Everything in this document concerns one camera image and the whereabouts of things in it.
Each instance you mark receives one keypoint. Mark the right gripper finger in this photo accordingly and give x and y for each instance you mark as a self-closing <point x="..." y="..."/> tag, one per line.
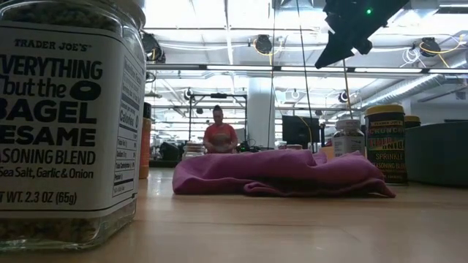
<point x="340" y="47"/>

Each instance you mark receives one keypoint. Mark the white-lidded bagel seasoning jar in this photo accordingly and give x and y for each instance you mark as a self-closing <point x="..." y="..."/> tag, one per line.
<point x="55" y="128"/>
<point x="347" y="142"/>

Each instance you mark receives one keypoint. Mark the black-lidded spice jar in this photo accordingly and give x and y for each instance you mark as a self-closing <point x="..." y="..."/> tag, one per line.
<point x="145" y="146"/>

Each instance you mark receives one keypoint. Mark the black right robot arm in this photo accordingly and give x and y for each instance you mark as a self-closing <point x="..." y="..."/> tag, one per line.
<point x="387" y="7"/>

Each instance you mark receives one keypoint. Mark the black computer monitor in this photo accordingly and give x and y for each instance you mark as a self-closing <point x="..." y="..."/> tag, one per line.
<point x="298" y="131"/>

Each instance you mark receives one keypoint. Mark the long ceiling light bar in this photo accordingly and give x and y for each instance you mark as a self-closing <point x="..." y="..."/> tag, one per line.
<point x="237" y="67"/>

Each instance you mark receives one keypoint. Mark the purple cloth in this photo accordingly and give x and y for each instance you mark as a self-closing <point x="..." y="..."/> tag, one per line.
<point x="274" y="171"/>

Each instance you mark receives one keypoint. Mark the dark teal plastic bin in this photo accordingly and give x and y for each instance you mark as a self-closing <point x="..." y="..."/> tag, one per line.
<point x="438" y="153"/>

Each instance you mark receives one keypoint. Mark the person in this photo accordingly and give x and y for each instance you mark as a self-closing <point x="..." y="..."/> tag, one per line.
<point x="220" y="137"/>

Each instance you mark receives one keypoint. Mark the black metal frame rig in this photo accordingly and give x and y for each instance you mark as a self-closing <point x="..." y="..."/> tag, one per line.
<point x="218" y="95"/>

